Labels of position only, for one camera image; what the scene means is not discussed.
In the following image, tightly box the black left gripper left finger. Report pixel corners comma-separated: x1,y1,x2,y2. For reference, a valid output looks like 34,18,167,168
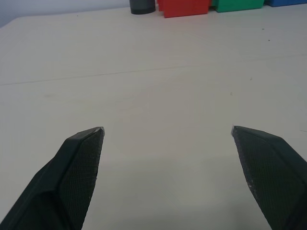
0,126,106,230

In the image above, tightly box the green plastic storage bin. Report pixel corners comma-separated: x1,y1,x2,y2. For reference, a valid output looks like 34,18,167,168
211,0,264,13

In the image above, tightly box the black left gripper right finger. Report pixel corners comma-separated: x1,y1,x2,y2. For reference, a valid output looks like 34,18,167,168
230,125,307,230

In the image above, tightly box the blue plastic storage bin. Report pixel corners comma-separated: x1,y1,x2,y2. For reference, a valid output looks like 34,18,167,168
266,0,307,7

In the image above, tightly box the red plastic storage bin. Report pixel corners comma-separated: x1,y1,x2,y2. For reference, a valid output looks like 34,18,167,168
157,0,210,19

